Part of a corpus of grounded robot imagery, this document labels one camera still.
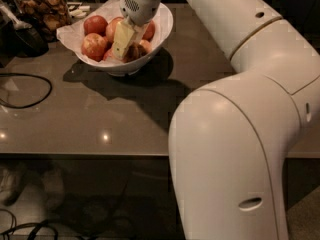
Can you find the yellow-red apple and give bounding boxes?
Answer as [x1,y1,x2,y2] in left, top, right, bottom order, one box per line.
[140,39,152,53]
[103,42,149,64]

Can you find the red apple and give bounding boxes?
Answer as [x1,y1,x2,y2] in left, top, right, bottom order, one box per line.
[83,15,108,36]
[105,17,123,42]
[143,21,155,41]
[81,33,108,62]

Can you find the white items behind bowl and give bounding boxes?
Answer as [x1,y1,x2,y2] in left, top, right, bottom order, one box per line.
[68,5,91,18]

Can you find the black cable on table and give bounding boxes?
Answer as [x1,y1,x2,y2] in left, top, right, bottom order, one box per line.
[0,72,53,110]

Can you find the black round device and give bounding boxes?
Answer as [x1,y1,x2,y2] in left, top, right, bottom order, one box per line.
[15,27,49,57]

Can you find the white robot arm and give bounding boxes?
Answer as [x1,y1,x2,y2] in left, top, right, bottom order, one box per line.
[168,0,320,240]

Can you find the black cables on floor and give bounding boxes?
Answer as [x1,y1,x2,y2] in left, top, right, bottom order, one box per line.
[0,208,101,240]

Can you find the white ceramic bowl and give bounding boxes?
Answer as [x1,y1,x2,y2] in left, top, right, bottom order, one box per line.
[72,4,173,77]

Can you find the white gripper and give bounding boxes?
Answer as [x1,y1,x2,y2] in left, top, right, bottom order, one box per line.
[112,0,160,60]

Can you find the red apple back right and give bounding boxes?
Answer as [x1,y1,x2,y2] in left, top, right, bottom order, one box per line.
[143,21,155,41]

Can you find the glass jar of snacks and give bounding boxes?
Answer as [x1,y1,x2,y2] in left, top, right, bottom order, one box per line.
[14,0,71,42]

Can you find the red apple back left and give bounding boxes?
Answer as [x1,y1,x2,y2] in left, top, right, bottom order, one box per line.
[83,15,108,36]

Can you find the red apple front left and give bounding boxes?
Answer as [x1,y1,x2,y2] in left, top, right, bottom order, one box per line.
[81,33,108,62]

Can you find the red apple back middle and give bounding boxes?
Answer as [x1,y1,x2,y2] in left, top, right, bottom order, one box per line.
[105,17,123,42]

